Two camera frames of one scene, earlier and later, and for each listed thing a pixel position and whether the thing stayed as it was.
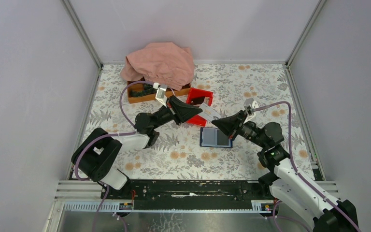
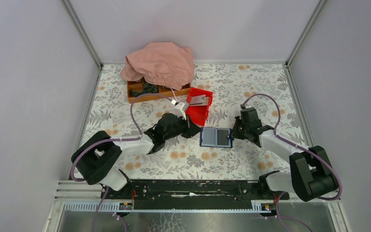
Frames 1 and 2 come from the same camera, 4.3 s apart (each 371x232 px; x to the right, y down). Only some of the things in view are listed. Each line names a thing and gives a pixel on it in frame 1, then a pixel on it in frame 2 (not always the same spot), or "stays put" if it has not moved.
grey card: (209, 113) -> (199, 100)
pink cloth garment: (164, 63) stays put
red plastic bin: (197, 97) stays put
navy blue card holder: (213, 137) stays put
